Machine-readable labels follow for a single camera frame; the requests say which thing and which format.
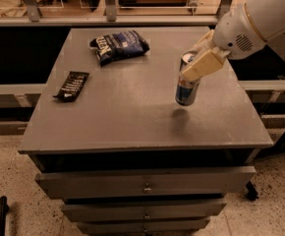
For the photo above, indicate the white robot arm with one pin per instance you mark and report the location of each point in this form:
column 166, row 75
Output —
column 239, row 34

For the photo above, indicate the black pole bottom left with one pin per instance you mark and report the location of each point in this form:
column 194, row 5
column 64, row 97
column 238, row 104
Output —
column 4, row 208

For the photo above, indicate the grey drawer cabinet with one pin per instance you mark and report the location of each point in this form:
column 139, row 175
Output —
column 126, row 116

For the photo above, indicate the grey drawer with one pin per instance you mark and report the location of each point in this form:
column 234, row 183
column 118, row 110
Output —
column 143, row 210
column 143, row 227
column 144, row 183

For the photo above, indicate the grey railing with posts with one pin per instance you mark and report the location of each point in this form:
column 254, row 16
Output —
column 106, row 13

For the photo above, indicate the redbull can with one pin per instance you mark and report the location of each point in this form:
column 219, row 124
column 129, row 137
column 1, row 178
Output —
column 186, row 91

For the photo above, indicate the black snack bar wrapper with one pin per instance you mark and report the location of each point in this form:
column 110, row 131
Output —
column 72, row 86

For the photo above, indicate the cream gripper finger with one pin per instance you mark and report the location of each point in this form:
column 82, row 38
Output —
column 205, row 64
column 205, row 43

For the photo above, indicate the middle grey drawer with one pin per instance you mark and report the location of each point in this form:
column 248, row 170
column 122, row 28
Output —
column 143, row 210

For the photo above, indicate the top grey drawer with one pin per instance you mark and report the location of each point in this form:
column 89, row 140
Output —
column 144, row 183

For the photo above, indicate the blue chip bag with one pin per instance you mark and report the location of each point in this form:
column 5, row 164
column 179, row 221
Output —
column 119, row 46

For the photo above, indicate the bottom grey drawer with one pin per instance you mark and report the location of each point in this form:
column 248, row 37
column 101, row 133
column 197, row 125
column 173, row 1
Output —
column 143, row 227

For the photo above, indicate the black caster wheel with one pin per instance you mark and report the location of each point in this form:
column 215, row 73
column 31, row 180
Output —
column 252, row 194

